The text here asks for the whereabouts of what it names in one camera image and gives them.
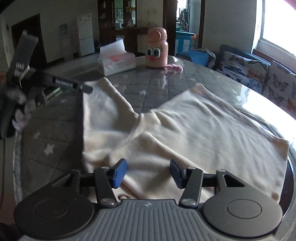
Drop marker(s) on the blue storage cabinet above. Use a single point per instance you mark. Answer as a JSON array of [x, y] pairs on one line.
[[185, 41]]

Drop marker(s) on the butterfly print cushion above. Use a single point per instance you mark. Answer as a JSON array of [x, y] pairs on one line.
[[281, 85], [242, 69]]

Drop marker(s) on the white refrigerator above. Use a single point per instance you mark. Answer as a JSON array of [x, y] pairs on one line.
[[86, 34]]

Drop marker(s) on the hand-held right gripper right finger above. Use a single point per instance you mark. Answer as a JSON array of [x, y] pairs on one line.
[[177, 174]]

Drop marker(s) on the blue chair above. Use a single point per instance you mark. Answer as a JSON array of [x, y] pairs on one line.
[[194, 58]]

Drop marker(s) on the hanging clothes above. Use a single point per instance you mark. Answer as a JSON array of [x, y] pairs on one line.
[[184, 18]]

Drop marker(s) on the dark blue sofa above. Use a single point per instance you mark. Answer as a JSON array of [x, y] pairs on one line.
[[223, 49]]

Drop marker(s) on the dark wooden door frame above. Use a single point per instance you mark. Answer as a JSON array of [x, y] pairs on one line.
[[168, 18]]

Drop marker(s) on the dark wooden display cabinet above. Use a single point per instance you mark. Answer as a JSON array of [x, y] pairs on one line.
[[106, 20]]

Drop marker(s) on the window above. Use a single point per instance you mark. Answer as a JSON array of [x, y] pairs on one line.
[[277, 18]]

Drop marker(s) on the round black table hotplate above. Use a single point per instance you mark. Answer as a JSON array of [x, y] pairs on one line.
[[291, 176]]

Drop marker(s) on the cream fleece pants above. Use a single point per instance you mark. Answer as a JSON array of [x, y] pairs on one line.
[[185, 129]]

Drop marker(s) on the white tissue pack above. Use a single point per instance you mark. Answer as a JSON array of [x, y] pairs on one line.
[[118, 62]]

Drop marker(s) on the dark wooden door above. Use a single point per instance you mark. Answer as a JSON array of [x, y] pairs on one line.
[[30, 30]]

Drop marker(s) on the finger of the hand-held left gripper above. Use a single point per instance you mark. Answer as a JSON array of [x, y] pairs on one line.
[[64, 83]]

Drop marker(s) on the pink cartoon face bottle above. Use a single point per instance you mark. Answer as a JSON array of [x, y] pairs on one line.
[[156, 53]]

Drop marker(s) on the grey knitted cloth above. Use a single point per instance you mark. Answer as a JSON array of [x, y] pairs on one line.
[[211, 56]]

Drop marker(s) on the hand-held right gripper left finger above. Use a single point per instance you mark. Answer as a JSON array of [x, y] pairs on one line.
[[119, 174]]

